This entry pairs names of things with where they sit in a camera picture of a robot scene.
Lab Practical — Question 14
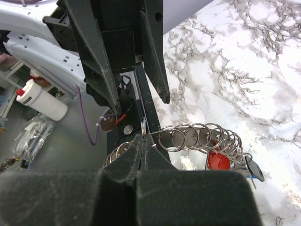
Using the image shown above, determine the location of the white plastic bottle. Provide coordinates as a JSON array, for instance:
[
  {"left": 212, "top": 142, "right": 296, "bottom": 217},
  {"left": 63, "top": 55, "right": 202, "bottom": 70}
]
[{"left": 16, "top": 79, "right": 68, "bottom": 121}]

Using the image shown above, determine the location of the red key tag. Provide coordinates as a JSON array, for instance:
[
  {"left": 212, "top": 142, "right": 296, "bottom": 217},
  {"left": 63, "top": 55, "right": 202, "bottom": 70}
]
[{"left": 207, "top": 151, "right": 230, "bottom": 170}]

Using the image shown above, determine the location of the black key tag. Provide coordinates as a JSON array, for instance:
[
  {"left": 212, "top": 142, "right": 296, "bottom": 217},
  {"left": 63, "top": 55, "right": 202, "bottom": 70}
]
[{"left": 245, "top": 156, "right": 265, "bottom": 182}]

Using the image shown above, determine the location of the clear plastic bag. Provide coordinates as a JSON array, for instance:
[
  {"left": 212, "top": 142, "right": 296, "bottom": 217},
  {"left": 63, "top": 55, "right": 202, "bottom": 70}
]
[{"left": 12, "top": 116, "right": 55, "bottom": 162}]

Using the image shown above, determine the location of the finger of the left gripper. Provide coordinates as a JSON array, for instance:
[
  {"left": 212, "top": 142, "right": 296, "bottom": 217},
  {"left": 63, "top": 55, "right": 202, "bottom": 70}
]
[
  {"left": 140, "top": 11, "right": 170, "bottom": 104},
  {"left": 64, "top": 0, "right": 121, "bottom": 115}
]

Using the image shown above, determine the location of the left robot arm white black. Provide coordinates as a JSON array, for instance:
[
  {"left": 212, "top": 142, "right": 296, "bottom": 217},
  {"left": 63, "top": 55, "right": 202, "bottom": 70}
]
[{"left": 0, "top": 0, "right": 170, "bottom": 115}]

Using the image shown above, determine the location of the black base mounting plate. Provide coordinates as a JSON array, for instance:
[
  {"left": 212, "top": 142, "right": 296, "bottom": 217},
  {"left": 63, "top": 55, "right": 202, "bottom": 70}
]
[{"left": 96, "top": 64, "right": 161, "bottom": 167}]

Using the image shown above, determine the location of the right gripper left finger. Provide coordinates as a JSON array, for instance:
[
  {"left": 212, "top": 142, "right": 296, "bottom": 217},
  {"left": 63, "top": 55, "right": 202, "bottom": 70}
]
[{"left": 0, "top": 134, "right": 144, "bottom": 226}]

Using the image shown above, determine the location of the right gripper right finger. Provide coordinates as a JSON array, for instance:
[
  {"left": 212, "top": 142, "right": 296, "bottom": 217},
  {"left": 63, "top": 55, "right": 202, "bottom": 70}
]
[{"left": 135, "top": 134, "right": 263, "bottom": 226}]

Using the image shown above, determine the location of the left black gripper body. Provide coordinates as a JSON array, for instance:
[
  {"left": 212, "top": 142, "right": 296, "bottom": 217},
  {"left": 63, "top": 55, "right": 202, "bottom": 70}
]
[{"left": 42, "top": 0, "right": 163, "bottom": 101}]

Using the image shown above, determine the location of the metal disc with keyrings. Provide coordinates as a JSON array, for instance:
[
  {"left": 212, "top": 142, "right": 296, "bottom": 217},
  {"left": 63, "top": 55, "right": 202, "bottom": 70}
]
[{"left": 104, "top": 122, "right": 254, "bottom": 172}]

